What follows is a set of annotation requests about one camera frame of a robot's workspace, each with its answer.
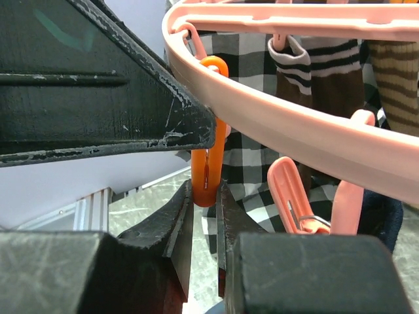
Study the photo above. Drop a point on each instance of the pink round sock hanger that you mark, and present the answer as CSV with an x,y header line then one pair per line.
x,y
362,149

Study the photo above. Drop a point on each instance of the navy patterned sock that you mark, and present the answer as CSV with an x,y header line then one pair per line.
x,y
382,217

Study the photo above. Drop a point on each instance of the brown striped sock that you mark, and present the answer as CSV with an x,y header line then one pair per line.
x,y
395,67

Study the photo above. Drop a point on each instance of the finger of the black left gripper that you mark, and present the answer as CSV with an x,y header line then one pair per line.
x,y
77,83

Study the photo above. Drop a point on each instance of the dark brown sock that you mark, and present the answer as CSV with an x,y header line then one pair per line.
x,y
321,73

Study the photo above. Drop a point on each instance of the black white checkered shirt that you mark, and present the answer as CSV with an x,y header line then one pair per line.
x,y
246,162

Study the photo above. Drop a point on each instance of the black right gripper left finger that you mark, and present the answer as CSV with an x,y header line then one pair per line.
x,y
145,269

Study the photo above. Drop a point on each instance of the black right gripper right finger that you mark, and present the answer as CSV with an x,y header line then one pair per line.
x,y
260,272

